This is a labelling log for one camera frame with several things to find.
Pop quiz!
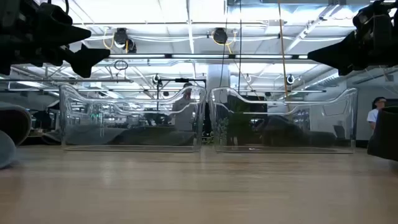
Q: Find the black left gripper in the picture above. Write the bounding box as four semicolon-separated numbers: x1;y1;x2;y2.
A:
0;0;111;78

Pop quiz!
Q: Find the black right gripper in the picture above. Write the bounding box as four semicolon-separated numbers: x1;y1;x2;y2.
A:
307;0;398;77

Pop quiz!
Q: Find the light grey cap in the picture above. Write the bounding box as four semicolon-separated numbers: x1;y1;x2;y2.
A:
0;129;17;170
0;101;32;146

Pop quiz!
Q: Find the person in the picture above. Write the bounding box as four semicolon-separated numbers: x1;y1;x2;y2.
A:
170;82;200;131
366;96;388;131

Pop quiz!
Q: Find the clear plastic bin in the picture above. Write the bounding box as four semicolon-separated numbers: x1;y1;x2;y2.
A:
58;83;208;153
207;86;359;155

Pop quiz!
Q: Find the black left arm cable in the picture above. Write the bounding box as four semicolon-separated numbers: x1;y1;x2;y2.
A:
46;0;70;16

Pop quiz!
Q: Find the hanging black cable ring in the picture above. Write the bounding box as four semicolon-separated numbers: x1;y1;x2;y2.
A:
113;59;129;72

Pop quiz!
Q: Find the yellow power cable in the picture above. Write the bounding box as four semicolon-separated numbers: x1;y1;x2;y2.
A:
277;0;292;105

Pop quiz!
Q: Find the black power cable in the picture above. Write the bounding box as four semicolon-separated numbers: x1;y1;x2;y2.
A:
237;0;243;94

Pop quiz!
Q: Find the black background stand frame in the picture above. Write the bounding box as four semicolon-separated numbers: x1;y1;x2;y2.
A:
156;77;208;110

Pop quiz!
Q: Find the black aluminium rig frame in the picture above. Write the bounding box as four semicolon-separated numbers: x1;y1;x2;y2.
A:
105;53;309;60

